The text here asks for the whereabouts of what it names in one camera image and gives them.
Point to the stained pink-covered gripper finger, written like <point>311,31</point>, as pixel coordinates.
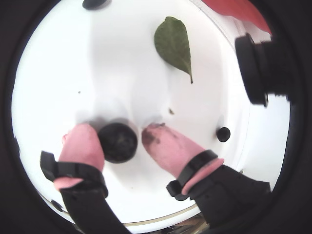
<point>170,151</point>

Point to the pink-covered black gripper finger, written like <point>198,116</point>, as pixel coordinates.
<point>83,146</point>

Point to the red collapsible silicone cup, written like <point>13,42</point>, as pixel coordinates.
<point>243,12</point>

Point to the tiny dark leaf crumb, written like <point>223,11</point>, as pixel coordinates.
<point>171,111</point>

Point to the small dark blueberry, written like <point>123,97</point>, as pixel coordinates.
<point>223,134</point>

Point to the white paper sheet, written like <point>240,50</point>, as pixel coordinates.
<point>73,73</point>

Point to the small green leaf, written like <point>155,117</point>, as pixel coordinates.
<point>173,44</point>

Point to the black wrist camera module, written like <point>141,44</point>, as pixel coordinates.
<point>256,68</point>

